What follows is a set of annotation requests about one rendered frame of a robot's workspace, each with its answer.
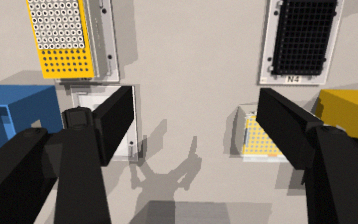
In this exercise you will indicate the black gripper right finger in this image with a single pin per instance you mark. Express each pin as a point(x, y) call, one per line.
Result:
point(328, 155)

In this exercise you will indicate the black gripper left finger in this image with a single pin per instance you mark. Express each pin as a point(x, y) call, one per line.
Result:
point(87, 138)

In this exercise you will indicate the blue open-top bin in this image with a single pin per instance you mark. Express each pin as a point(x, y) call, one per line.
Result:
point(26, 106)

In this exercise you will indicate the yellow bin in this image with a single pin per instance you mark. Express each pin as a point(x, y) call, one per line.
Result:
point(339, 108)

